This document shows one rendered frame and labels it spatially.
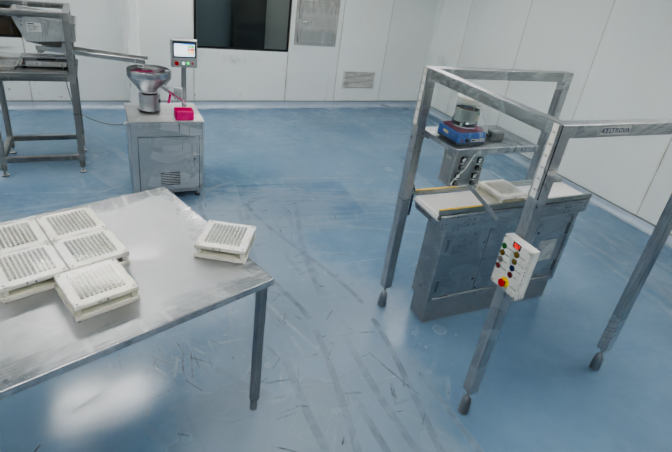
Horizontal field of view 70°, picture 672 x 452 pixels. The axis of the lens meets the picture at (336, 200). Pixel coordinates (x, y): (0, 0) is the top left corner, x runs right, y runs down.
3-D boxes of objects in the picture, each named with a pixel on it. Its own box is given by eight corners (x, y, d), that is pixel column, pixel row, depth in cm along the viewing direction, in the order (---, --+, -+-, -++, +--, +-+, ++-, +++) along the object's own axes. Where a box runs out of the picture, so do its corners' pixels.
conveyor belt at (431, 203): (435, 221, 293) (437, 214, 291) (413, 202, 313) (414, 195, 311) (588, 203, 349) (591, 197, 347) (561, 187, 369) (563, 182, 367)
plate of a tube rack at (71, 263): (70, 273, 200) (70, 268, 199) (51, 245, 215) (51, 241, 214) (129, 255, 216) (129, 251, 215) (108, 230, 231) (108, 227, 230)
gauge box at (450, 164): (448, 187, 277) (456, 154, 268) (437, 179, 285) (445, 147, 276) (478, 184, 286) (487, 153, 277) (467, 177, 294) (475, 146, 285)
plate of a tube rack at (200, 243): (193, 248, 227) (193, 244, 226) (209, 222, 249) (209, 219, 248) (245, 255, 227) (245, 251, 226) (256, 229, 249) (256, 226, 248)
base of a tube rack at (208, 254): (193, 256, 229) (193, 252, 228) (209, 231, 251) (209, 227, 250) (244, 264, 229) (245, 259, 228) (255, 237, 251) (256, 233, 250)
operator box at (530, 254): (514, 300, 221) (532, 253, 209) (490, 279, 234) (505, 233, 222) (524, 298, 223) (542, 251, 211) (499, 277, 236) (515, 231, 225)
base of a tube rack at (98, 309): (76, 323, 182) (75, 318, 181) (55, 289, 197) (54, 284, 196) (140, 299, 198) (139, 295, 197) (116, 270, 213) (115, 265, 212)
